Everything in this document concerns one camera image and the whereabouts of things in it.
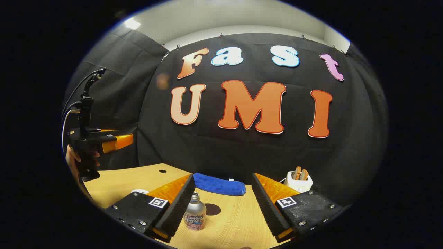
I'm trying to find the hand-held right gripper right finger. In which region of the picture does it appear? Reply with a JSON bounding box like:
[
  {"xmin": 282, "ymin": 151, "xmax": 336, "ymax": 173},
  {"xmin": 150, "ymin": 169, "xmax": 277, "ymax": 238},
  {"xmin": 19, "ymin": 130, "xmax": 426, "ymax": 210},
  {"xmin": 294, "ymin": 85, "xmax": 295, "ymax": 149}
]
[{"xmin": 252, "ymin": 173, "xmax": 345, "ymax": 243}]

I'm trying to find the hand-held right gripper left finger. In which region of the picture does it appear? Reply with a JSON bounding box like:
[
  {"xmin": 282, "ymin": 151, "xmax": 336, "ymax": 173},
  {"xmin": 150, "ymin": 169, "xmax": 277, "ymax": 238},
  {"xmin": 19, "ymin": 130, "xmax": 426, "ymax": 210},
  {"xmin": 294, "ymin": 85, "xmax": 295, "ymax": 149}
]
[{"xmin": 105, "ymin": 174, "xmax": 196, "ymax": 243}]

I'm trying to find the silver water bottle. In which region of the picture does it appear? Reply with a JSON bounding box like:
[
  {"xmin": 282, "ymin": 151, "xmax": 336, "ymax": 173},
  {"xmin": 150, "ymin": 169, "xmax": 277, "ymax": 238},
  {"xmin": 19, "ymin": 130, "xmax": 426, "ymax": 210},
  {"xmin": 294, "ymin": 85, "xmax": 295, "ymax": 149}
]
[{"xmin": 183, "ymin": 192, "xmax": 207, "ymax": 231}]

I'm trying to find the white toaster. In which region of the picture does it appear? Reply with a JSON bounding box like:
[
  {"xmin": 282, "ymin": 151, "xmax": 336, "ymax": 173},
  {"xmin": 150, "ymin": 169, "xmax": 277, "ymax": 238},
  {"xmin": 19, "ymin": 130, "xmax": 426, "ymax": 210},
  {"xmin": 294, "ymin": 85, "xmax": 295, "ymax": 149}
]
[{"xmin": 286, "ymin": 170, "xmax": 314, "ymax": 193}]

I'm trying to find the blue towel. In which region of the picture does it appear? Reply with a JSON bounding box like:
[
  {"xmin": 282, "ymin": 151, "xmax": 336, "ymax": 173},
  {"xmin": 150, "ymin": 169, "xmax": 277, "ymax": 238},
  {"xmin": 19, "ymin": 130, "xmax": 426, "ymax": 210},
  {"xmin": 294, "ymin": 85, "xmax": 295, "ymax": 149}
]
[{"xmin": 193, "ymin": 172, "xmax": 246, "ymax": 196}]

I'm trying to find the ceiling light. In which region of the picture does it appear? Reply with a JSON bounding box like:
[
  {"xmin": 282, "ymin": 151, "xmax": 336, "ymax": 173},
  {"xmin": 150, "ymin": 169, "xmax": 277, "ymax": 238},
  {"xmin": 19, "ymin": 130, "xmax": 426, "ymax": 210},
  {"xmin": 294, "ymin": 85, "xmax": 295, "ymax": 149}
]
[{"xmin": 124, "ymin": 17, "xmax": 142, "ymax": 30}]

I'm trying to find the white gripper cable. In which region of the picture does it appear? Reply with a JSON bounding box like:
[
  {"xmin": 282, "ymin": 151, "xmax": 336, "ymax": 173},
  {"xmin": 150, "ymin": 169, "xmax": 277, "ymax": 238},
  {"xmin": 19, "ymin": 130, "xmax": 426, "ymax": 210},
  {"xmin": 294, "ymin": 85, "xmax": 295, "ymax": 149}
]
[{"xmin": 61, "ymin": 109, "xmax": 81, "ymax": 153}]

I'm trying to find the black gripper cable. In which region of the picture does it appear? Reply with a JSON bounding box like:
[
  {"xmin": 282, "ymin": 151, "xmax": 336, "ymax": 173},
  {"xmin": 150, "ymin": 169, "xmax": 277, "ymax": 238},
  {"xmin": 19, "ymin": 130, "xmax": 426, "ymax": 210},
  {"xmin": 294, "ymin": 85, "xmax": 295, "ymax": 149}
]
[{"xmin": 62, "ymin": 69, "xmax": 104, "ymax": 116}]

